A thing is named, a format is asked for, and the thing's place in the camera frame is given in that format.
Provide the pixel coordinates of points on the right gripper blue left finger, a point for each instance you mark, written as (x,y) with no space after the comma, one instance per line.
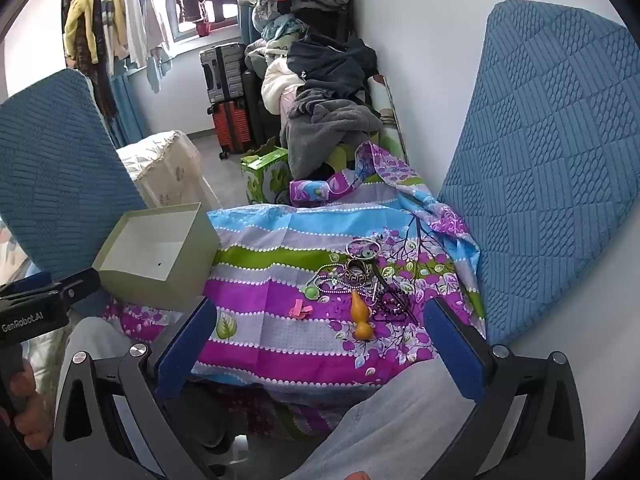
(178,347)

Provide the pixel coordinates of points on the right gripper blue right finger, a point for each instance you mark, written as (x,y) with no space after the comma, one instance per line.
(460,347)

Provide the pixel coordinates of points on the orange gourd pendant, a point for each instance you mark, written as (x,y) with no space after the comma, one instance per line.
(360,314)

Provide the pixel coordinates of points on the pale green cardboard box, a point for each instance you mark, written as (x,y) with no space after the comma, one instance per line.
(160,257)

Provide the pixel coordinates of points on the pink hair clip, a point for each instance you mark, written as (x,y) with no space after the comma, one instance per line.
(300,311)

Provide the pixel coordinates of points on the silver ring bangle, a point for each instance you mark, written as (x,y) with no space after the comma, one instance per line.
(363,248)

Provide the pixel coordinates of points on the person's left hand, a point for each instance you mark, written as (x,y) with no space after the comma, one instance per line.
(34,423)

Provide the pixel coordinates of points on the grey trouser leg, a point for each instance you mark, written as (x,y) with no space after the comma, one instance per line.
(398,433)

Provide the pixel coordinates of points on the left blue textured cushion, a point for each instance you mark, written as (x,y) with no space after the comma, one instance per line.
(63,185)

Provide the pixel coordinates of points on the blue textured cushion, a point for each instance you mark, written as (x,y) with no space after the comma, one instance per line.
(546,169)
(63,185)

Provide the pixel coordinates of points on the colourful striped floral cloth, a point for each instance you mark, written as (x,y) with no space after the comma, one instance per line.
(271,255)

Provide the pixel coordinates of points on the right blue textured cushion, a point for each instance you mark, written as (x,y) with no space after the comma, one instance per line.
(546,169)

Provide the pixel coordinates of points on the cream lace covered stool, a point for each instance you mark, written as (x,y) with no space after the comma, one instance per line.
(167,170)

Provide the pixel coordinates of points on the green cardboard carton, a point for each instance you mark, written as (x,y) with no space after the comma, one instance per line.
(266,174)

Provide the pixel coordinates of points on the red suitcase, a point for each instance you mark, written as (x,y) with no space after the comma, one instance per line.
(232,127)

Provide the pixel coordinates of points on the grey fleece garment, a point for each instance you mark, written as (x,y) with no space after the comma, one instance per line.
(316,124)

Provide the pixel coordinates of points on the grey suitcase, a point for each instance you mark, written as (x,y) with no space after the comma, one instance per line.
(223,67)

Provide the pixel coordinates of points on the cream white blanket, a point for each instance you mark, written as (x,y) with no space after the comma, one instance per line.
(278,77)

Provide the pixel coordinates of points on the yellow hanging jacket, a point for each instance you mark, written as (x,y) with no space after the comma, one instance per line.
(80,10)

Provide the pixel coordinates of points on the dark navy hoodie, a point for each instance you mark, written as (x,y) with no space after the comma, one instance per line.
(339,69)

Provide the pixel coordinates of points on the white hanging garment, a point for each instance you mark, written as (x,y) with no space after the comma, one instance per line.
(147,29)

